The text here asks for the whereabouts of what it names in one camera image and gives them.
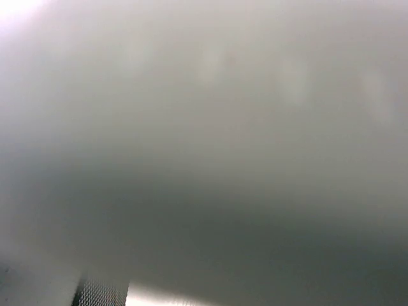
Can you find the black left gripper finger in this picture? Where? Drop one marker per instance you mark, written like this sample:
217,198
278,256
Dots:
95,293

